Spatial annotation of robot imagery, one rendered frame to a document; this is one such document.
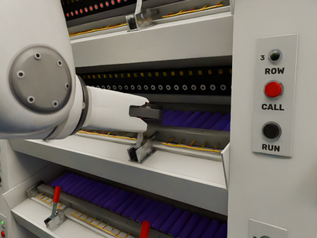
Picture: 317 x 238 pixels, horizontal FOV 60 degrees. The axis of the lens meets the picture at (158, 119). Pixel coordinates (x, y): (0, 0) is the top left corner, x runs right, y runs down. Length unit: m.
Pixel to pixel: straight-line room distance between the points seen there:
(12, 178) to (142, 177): 0.47
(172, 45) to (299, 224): 0.26
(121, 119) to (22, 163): 0.53
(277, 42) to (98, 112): 0.20
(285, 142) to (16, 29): 0.26
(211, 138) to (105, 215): 0.31
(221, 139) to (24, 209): 0.57
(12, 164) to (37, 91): 0.63
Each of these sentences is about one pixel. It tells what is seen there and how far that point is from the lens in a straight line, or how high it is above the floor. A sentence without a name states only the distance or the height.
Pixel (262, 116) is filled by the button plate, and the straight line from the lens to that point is 0.31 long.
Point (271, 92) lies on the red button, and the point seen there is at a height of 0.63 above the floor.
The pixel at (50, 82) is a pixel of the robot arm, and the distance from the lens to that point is 0.20.
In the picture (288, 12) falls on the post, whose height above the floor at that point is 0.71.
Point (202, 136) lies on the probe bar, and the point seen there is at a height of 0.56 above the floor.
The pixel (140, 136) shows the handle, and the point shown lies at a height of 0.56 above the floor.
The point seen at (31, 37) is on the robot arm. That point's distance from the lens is 0.20.
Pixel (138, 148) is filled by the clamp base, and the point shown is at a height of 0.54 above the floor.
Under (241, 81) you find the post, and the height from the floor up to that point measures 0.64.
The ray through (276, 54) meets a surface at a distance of 0.31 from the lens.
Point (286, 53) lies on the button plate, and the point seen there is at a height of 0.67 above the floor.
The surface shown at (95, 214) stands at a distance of 0.65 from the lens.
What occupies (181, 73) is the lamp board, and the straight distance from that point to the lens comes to 0.54.
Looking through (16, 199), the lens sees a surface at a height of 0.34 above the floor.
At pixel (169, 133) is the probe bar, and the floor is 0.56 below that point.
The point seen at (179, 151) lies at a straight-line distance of 0.43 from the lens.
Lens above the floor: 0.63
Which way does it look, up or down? 7 degrees down
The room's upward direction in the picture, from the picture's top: straight up
